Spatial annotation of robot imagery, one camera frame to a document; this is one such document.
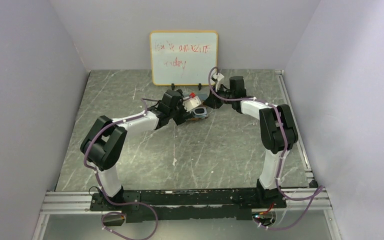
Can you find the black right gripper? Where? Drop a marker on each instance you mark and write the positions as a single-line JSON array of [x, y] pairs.
[[212, 101]]

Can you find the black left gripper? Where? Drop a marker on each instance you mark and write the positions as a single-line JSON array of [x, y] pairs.
[[180, 118]]

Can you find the white frame sunglasses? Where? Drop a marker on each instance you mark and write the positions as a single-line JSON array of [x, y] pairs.
[[201, 110]]

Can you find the blue glasses case green lining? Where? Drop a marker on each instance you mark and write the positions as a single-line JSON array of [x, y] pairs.
[[202, 96]]

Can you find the plaid glasses case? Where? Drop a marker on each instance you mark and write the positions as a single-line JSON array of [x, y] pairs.
[[195, 117]]

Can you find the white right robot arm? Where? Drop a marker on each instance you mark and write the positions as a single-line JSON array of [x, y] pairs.
[[278, 130]]

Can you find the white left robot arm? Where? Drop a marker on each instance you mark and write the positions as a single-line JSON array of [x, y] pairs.
[[125, 142]]

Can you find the yellow framed whiteboard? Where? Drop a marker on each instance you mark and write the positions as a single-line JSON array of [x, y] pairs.
[[183, 58]]

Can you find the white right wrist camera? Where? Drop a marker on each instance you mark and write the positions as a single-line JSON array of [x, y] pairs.
[[217, 79]]

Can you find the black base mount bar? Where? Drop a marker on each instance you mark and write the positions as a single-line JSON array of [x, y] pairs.
[[212, 203]]

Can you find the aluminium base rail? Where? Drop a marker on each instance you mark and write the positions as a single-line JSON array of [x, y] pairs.
[[78, 203]]

